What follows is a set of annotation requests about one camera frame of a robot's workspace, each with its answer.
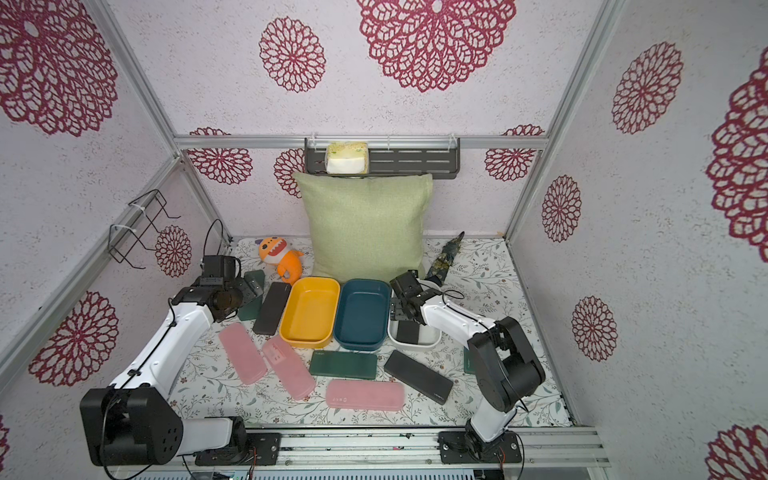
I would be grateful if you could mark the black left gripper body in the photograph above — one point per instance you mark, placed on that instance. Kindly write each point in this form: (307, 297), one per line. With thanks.
(242, 293)

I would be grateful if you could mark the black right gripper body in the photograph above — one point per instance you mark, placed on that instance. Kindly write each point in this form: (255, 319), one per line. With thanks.
(405, 298)

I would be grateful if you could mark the dark green pencil case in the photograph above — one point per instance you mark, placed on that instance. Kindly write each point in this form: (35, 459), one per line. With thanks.
(344, 365)
(253, 300)

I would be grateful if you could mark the black pencil case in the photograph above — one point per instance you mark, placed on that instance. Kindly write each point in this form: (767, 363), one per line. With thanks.
(273, 306)
(418, 376)
(407, 332)

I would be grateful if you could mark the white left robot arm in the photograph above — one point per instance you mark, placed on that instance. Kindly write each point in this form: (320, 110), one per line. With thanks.
(130, 422)

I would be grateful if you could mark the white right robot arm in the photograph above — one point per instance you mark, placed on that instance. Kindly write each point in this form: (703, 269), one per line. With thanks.
(507, 369)

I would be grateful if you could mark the white storage box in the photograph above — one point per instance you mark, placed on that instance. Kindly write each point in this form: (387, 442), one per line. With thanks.
(429, 337)

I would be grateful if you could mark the teal storage box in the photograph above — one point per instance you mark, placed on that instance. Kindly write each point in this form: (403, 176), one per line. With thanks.
(363, 314)

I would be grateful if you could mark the pink pencil case far left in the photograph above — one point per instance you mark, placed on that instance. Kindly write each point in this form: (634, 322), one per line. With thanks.
(243, 353)

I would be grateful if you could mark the pink pencil case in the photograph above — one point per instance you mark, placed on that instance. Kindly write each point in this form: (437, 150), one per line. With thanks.
(243, 353)
(289, 367)
(365, 395)

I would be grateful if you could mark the yellow storage box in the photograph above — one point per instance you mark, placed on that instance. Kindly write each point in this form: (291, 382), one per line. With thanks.
(310, 312)

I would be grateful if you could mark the black pencil case front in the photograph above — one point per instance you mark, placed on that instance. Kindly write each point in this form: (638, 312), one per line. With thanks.
(418, 376)

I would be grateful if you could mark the dark green pencil case front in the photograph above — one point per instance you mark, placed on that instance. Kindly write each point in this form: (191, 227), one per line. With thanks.
(344, 365)

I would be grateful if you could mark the pink pencil case middle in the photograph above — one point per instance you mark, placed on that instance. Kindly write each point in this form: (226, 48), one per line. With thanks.
(289, 367)

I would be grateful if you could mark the pink pencil case front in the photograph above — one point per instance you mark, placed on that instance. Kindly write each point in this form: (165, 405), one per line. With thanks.
(365, 395)

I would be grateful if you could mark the orange shark plush toy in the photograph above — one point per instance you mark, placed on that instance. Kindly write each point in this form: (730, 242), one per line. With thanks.
(277, 252)

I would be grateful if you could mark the green pillow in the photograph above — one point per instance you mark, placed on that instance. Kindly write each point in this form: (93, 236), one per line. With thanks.
(368, 228)

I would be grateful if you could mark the tissue pack on shelf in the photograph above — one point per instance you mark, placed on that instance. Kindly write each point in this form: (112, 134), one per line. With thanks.
(347, 158)

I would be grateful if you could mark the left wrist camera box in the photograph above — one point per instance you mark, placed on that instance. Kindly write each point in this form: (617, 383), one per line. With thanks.
(224, 267)

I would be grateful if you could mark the black wire wall rack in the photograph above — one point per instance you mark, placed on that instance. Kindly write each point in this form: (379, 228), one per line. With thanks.
(144, 212)

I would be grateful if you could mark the dark wall shelf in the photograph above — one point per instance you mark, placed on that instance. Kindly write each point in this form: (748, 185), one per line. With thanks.
(442, 162)

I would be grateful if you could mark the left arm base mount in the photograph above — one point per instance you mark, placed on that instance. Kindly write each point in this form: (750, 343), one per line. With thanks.
(259, 449)

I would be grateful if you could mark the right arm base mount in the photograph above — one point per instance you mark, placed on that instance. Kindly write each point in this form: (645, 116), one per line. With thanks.
(463, 447)

